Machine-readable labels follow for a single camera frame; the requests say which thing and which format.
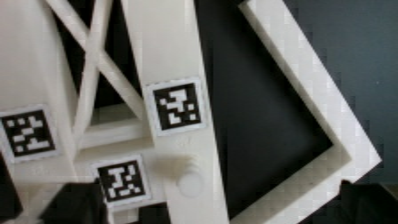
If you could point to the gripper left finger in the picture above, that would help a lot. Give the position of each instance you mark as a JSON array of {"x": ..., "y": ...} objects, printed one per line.
[{"x": 77, "y": 206}]

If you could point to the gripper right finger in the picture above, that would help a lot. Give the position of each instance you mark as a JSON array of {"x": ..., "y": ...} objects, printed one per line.
[{"x": 368, "y": 203}]

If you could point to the white chair seat part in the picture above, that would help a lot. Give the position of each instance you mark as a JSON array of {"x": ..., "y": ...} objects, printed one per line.
[{"x": 114, "y": 156}]

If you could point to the white chair back part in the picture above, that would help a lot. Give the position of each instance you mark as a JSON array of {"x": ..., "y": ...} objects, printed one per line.
[{"x": 80, "y": 64}]

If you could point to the white U-shaped obstacle frame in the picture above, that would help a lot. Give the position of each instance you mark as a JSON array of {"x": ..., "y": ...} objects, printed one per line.
[{"x": 351, "y": 158}]

